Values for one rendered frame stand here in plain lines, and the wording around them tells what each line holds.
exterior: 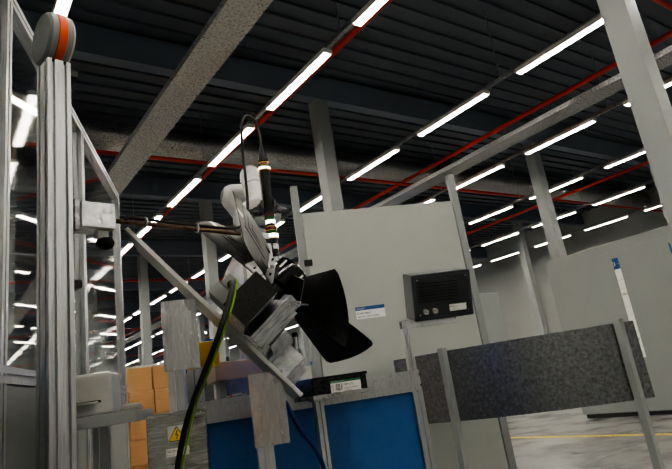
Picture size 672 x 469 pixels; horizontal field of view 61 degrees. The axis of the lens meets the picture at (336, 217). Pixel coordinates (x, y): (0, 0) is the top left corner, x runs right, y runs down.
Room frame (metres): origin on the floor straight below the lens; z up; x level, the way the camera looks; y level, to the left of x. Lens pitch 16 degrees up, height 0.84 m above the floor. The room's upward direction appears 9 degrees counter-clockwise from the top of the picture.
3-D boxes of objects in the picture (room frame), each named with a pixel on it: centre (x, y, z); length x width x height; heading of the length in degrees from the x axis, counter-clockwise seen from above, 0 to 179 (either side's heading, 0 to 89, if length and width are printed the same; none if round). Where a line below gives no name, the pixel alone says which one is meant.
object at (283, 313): (1.57, 0.22, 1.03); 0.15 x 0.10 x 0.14; 103
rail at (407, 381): (2.29, 0.21, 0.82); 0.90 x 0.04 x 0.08; 103
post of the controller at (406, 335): (2.39, -0.21, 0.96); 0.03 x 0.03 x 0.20; 13
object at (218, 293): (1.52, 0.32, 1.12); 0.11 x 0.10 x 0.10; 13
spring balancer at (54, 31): (1.39, 0.71, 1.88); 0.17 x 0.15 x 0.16; 13
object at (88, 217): (1.46, 0.65, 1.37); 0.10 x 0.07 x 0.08; 138
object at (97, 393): (1.61, 0.75, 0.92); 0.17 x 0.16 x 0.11; 103
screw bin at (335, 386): (2.14, 0.11, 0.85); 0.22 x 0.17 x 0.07; 117
